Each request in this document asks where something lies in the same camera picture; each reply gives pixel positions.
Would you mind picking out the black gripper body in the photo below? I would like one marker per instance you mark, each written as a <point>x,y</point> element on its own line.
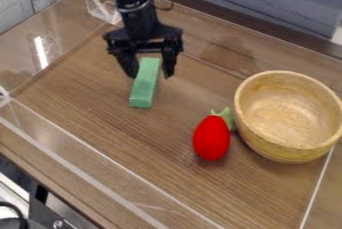
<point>165,35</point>

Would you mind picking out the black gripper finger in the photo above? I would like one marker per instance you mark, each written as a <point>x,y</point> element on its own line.
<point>129,63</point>
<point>169,63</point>

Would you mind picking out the green rectangular block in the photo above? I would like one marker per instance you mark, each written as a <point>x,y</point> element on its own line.
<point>145,84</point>

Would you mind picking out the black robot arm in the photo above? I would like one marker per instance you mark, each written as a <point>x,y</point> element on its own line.
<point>145,35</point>

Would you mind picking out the brown wooden bowl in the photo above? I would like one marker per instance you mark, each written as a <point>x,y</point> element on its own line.
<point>289,116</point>

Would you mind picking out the red plush strawberry toy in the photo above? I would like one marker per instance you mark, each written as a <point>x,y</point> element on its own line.
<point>213,135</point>

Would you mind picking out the clear acrylic corner bracket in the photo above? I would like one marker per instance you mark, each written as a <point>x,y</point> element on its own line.
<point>104,11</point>

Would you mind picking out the clear acrylic tray wall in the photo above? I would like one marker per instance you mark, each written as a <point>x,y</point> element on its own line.
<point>116,198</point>

